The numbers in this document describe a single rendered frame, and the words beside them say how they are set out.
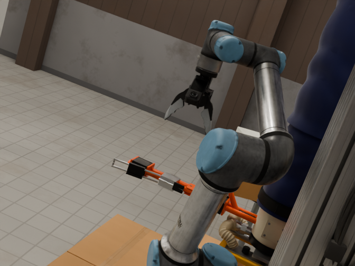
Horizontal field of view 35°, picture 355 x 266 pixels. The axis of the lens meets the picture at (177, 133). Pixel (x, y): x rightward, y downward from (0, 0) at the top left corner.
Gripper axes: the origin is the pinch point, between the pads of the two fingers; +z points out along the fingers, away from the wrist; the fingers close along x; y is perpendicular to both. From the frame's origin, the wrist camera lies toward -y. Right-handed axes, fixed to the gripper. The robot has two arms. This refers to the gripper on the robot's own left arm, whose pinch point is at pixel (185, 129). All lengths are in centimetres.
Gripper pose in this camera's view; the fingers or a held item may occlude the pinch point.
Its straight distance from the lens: 177.3
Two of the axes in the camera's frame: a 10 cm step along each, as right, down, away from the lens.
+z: -3.2, 9.1, 2.8
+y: 2.4, -2.0, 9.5
